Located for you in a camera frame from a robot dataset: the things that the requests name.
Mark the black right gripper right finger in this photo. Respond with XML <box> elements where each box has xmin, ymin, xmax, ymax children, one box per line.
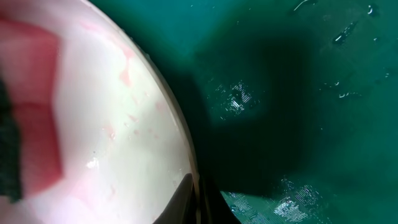
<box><xmin>199</xmin><ymin>175</ymin><xmax>241</xmax><ymax>224</ymax></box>

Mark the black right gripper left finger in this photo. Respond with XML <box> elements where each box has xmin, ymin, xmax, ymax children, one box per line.
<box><xmin>153</xmin><ymin>174</ymin><xmax>196</xmax><ymax>224</ymax></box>

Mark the white pink plate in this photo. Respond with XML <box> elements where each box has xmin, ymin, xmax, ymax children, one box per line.
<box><xmin>1</xmin><ymin>0</ymin><xmax>201</xmax><ymax>223</ymax></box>

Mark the orange sponge with green scourer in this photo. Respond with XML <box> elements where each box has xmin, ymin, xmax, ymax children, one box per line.
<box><xmin>1</xmin><ymin>19</ymin><xmax>62</xmax><ymax>203</ymax></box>

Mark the blue plastic tray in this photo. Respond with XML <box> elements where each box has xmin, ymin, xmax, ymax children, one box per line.
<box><xmin>95</xmin><ymin>0</ymin><xmax>397</xmax><ymax>223</ymax></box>

